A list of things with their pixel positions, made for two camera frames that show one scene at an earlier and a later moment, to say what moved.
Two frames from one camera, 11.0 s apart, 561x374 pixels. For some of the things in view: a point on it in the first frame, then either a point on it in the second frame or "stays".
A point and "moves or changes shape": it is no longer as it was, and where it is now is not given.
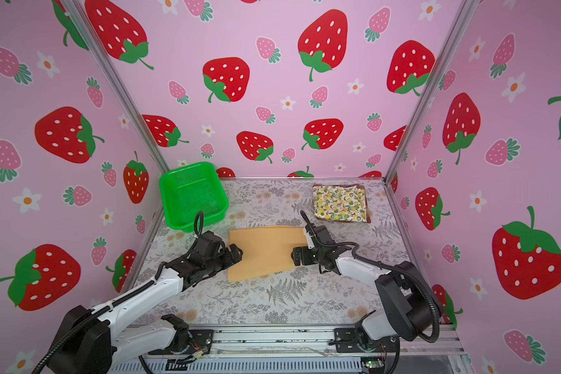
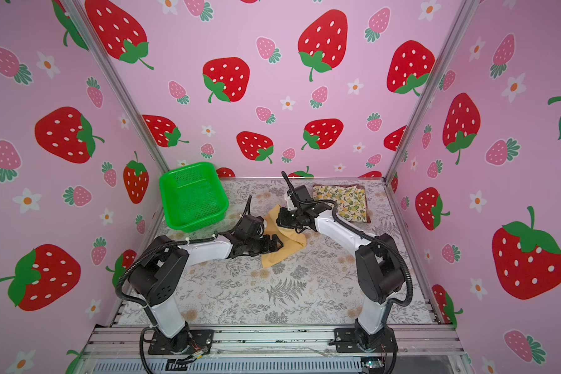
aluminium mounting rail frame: x=319 y=350 stays
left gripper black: x=238 y=255 → x=268 y=247
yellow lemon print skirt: x=339 y=203 stays
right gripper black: x=304 y=256 → x=281 y=220
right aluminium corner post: x=463 y=16 stays
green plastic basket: x=190 y=189 stays
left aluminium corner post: x=80 y=17 stays
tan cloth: x=266 y=250 moves or changes shape
